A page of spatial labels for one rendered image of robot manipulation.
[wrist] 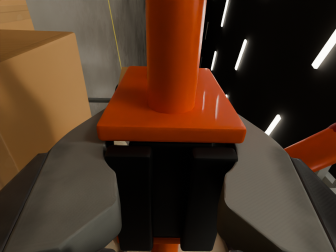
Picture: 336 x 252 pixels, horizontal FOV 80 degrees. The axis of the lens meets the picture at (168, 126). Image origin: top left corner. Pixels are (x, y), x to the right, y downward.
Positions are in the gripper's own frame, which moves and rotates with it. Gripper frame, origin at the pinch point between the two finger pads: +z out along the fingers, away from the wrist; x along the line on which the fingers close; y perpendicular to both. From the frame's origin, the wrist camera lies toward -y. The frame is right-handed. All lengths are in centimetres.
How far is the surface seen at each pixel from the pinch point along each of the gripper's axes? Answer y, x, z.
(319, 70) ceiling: 102, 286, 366
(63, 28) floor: 24, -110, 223
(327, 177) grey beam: 189, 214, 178
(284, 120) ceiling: 238, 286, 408
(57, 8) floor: 6, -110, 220
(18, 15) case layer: 1, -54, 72
